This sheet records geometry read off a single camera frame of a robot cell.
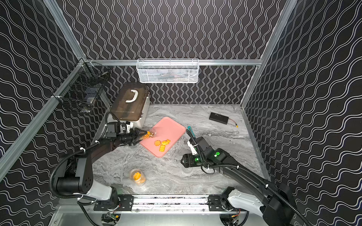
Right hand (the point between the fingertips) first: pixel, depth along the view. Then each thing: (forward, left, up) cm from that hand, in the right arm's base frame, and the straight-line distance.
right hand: (186, 160), depth 77 cm
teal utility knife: (+31, -3, -12) cm, 33 cm away
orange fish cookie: (+17, +14, -10) cm, 25 cm away
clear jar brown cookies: (+19, +23, -2) cm, 30 cm away
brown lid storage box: (+36, +37, +8) cm, 53 cm away
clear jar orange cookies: (-8, +26, -5) cm, 28 cm away
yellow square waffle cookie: (+13, +16, -11) cm, 23 cm away
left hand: (+17, +26, +2) cm, 31 cm away
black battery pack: (+39, -26, -10) cm, 48 cm away
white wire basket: (+82, +16, +6) cm, 84 cm away
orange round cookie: (+17, +20, -11) cm, 28 cm away
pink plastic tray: (+30, +14, -11) cm, 35 cm away
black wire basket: (+44, +70, +16) cm, 84 cm away
